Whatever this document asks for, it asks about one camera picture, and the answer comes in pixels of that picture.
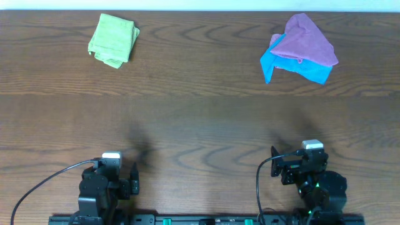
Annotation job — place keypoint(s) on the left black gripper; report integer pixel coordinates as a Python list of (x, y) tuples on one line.
[(125, 188)]

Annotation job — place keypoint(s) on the blue microfibre cloth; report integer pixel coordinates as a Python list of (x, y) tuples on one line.
[(310, 70)]

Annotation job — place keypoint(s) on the folded green cloth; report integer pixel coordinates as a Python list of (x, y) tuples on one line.
[(113, 40)]

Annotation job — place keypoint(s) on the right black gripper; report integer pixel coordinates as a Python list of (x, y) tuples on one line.
[(288, 172)]

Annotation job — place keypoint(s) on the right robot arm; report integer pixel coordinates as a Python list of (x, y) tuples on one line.
[(323, 192)]

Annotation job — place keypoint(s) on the purple microfibre cloth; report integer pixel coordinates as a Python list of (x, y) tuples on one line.
[(303, 40)]

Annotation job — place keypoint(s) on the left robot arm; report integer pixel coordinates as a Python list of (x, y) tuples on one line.
[(100, 190)]

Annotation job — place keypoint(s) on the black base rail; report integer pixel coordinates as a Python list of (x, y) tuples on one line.
[(150, 219)]

